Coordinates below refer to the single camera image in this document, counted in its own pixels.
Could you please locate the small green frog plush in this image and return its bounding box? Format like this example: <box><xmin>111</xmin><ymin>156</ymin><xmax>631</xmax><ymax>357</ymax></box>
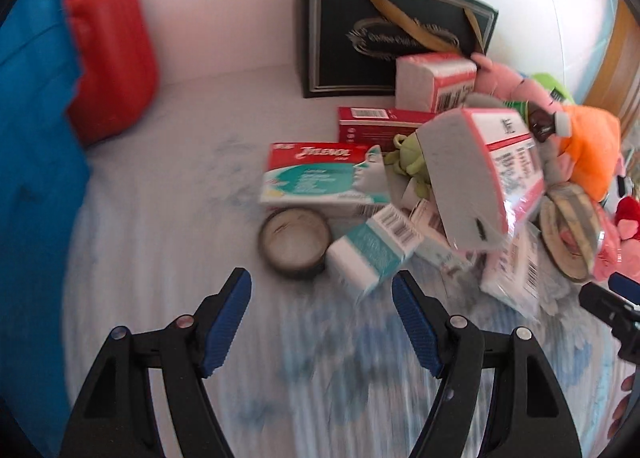
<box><xmin>387</xmin><ymin>133</ymin><xmax>433</xmax><ymax>199</ymax></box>

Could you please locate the beige tape roll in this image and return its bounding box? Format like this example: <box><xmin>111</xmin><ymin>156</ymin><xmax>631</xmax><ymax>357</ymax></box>
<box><xmin>539</xmin><ymin>185</ymin><xmax>608</xmax><ymax>283</ymax></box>

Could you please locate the bright green plush toy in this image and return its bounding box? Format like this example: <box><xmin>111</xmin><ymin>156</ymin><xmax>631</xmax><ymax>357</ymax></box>
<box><xmin>520</xmin><ymin>72</ymin><xmax>576</xmax><ymax>111</ymax></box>

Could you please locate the orange plush toy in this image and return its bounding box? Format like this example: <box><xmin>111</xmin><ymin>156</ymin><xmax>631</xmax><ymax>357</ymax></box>
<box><xmin>547</xmin><ymin>105</ymin><xmax>623</xmax><ymax>203</ymax></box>

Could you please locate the large pink tissue pack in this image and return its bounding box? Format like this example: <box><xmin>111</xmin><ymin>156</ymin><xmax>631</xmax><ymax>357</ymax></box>
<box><xmin>415</xmin><ymin>106</ymin><xmax>546</xmax><ymax>253</ymax></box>

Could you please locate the person's right hand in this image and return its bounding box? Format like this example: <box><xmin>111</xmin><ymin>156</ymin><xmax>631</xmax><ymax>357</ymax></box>
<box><xmin>607</xmin><ymin>373</ymin><xmax>638</xmax><ymax>439</ymax></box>

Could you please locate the pink pig plush red dress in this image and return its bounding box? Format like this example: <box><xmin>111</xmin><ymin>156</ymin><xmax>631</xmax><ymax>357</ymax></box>
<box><xmin>595</xmin><ymin>195</ymin><xmax>640</xmax><ymax>283</ymax></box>

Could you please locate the black gift box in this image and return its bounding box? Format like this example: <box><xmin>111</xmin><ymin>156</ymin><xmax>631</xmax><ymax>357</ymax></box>
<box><xmin>294</xmin><ymin>0</ymin><xmax>500</xmax><ymax>99</ymax></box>

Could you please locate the red plastic case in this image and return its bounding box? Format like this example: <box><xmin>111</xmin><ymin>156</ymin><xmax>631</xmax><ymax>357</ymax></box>
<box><xmin>61</xmin><ymin>0</ymin><xmax>160</xmax><ymax>147</ymax></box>

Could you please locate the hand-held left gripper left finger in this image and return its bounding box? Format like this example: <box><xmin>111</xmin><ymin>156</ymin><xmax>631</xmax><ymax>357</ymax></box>
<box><xmin>59</xmin><ymin>267</ymin><xmax>253</xmax><ymax>458</ymax></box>

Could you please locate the cloth-covered desktop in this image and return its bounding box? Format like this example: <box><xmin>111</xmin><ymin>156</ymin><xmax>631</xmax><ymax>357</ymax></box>
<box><xmin>65</xmin><ymin>62</ymin><xmax>636</xmax><ymax>458</ymax></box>

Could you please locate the blue plastic storage crate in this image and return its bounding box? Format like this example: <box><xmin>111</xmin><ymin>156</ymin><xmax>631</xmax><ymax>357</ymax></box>
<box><xmin>0</xmin><ymin>0</ymin><xmax>93</xmax><ymax>444</ymax></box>

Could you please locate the teal and white small box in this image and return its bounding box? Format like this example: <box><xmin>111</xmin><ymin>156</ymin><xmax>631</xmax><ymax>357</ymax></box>
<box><xmin>326</xmin><ymin>205</ymin><xmax>426</xmax><ymax>296</ymax></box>

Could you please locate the red cardboard box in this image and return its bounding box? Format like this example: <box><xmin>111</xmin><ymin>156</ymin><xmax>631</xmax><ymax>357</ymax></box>
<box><xmin>337</xmin><ymin>106</ymin><xmax>436</xmax><ymax>146</ymax></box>

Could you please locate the brown glass bottle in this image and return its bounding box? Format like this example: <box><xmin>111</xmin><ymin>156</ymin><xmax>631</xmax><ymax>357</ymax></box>
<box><xmin>520</xmin><ymin>105</ymin><xmax>573</xmax><ymax>143</ymax></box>

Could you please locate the red and teal medicine box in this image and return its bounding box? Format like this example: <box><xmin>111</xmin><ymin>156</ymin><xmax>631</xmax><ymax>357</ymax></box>
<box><xmin>258</xmin><ymin>142</ymin><xmax>393</xmax><ymax>219</ymax></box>

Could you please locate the white small barcoded box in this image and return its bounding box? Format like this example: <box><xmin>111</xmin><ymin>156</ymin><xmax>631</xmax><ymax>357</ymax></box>
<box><xmin>410</xmin><ymin>198</ymin><xmax>476</xmax><ymax>279</ymax></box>

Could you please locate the pink plush toy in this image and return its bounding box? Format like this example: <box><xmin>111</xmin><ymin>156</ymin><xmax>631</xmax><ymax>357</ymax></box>
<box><xmin>470</xmin><ymin>52</ymin><xmax>536</xmax><ymax>103</ymax></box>

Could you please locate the wooden frame post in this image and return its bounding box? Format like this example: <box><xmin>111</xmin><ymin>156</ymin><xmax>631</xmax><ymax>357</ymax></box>
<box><xmin>582</xmin><ymin>0</ymin><xmax>640</xmax><ymax>129</ymax></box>

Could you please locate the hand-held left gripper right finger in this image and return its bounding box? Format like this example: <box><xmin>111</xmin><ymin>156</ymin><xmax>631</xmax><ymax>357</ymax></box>
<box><xmin>391</xmin><ymin>270</ymin><xmax>583</xmax><ymax>458</ymax></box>

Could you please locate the black tape roll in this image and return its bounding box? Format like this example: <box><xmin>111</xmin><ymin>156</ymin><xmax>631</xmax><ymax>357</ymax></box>
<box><xmin>258</xmin><ymin>208</ymin><xmax>333</xmax><ymax>281</ymax></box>

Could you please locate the small pink tissue pack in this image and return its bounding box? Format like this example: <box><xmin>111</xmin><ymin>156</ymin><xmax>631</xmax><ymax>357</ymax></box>
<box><xmin>395</xmin><ymin>52</ymin><xmax>478</xmax><ymax>115</ymax></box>

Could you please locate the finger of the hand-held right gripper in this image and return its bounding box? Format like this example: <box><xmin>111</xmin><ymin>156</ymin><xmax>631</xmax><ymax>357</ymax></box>
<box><xmin>609</xmin><ymin>272</ymin><xmax>640</xmax><ymax>296</ymax></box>
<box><xmin>579</xmin><ymin>283</ymin><xmax>640</xmax><ymax>364</ymax></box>

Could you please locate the white flat barcoded pack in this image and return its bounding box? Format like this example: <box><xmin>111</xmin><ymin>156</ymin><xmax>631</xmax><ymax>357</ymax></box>
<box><xmin>480</xmin><ymin>228</ymin><xmax>543</xmax><ymax>313</ymax></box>

